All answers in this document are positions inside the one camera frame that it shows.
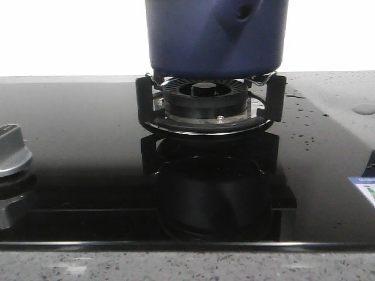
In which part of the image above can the blue cooking pot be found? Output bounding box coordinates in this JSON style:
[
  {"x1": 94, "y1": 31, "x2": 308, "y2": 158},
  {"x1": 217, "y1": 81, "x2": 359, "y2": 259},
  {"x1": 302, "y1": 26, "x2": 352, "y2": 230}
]
[{"x1": 145, "y1": 0, "x2": 288, "y2": 79}]

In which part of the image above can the black gas burner head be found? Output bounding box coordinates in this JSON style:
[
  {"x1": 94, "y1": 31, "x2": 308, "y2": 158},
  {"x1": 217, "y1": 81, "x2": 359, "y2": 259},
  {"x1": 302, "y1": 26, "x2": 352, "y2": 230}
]
[{"x1": 162, "y1": 78, "x2": 248, "y2": 119}]

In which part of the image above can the black glass stove top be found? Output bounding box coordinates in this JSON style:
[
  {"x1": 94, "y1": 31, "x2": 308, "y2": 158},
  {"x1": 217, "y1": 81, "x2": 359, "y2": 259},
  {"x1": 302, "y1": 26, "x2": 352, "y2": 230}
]
[{"x1": 1, "y1": 82, "x2": 374, "y2": 251}]

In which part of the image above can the silver wire pot support ring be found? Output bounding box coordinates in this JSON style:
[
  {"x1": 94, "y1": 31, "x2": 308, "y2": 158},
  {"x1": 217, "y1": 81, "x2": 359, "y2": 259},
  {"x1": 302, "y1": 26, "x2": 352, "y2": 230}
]
[{"x1": 145, "y1": 70, "x2": 278, "y2": 88}]

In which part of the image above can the silver stove control knob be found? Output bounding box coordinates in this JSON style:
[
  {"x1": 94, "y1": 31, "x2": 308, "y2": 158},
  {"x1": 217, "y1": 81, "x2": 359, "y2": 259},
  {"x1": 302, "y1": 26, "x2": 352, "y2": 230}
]
[{"x1": 1, "y1": 124, "x2": 32, "y2": 177}]

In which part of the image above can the black pot support grate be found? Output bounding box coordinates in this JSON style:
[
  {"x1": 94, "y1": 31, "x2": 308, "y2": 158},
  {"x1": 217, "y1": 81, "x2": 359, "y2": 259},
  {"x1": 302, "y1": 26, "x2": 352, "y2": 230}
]
[{"x1": 135, "y1": 73, "x2": 287, "y2": 136}]

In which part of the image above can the blue white energy label sticker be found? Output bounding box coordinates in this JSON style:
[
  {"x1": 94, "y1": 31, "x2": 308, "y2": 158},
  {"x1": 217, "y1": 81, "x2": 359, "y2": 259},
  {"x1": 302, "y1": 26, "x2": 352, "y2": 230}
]
[{"x1": 348, "y1": 177, "x2": 375, "y2": 205}]

